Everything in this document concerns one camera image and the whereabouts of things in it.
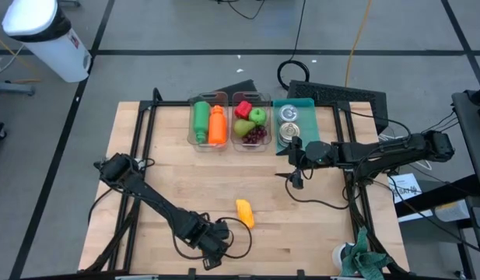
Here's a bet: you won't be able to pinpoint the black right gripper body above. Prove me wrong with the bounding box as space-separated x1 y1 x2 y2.
290 140 337 180

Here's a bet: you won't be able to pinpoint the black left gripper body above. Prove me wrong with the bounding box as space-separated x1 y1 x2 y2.
184 212 231 260

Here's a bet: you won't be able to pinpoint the blue Wild Planet tuna can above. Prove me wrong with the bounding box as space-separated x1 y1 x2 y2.
279 122 301 141

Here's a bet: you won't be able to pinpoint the tin can white nutrition label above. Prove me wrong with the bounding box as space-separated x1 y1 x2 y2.
278 103 300 124

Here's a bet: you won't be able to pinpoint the red grape bunch toy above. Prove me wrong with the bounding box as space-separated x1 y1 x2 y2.
242 126 268 145

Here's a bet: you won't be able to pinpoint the green apple toy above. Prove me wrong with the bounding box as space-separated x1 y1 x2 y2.
248 107 268 126

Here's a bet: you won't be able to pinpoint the green pear toy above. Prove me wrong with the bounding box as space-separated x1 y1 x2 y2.
233 118 257 138

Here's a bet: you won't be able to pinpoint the red bell pepper toy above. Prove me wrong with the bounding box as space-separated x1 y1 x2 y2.
234 100 253 120

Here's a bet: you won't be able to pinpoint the green plastic bottle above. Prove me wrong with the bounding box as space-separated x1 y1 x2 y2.
192 100 211 144

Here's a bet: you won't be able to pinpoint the teal plastic bin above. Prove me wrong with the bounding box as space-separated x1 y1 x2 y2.
272 97 321 155

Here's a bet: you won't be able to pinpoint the clear plastic bin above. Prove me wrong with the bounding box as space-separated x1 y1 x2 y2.
230 91 272 152
187 91 229 152

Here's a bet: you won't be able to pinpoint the black flat panel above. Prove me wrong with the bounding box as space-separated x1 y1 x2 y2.
214 79 258 96

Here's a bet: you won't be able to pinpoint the orange plastic bottle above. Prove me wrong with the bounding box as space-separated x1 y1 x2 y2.
207 103 228 145

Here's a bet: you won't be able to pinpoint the white cup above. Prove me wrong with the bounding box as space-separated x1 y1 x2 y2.
331 243 356 273

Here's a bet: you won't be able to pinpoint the white paper sheet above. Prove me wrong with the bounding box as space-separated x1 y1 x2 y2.
389 173 433 223

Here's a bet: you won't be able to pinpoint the green cloth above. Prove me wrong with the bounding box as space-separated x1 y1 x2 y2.
340 228 394 280

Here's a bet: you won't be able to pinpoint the black metal beam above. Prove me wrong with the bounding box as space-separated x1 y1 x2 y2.
394 173 480 219

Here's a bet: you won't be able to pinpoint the gray plastic box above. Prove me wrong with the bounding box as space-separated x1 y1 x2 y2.
433 198 471 222

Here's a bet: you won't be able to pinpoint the black cart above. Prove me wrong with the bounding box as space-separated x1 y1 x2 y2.
451 83 480 199

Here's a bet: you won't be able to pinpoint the white trash can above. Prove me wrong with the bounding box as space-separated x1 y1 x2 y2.
1 0 93 83

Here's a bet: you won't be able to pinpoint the gray metal stand base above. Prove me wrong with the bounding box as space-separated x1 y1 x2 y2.
0 79 34 97

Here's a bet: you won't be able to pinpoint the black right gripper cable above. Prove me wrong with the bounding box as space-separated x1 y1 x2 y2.
284 177 352 211

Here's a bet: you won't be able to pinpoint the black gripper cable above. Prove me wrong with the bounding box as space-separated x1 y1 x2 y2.
284 177 352 211
171 216 253 261

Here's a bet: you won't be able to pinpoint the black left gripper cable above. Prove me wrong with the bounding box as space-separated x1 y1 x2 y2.
171 216 253 261

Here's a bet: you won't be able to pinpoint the black coiled cable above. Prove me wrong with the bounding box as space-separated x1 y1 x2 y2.
276 0 310 91

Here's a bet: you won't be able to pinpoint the black left arm base cable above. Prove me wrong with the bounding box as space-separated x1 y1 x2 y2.
86 187 114 226

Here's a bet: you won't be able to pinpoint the black arm base cable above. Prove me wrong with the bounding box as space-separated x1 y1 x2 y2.
86 187 114 226
387 177 480 254

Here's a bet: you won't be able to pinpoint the yellow cable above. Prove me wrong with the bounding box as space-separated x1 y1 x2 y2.
343 0 375 87

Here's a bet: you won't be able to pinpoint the black right arm base cable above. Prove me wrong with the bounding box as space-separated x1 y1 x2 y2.
387 177 480 254

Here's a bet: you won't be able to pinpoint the black metal table frame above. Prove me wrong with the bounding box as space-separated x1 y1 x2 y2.
80 87 410 279

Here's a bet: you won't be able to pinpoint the black floor cable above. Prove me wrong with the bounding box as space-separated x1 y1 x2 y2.
223 0 266 20

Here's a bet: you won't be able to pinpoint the orange floor cable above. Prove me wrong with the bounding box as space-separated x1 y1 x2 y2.
0 30 41 98

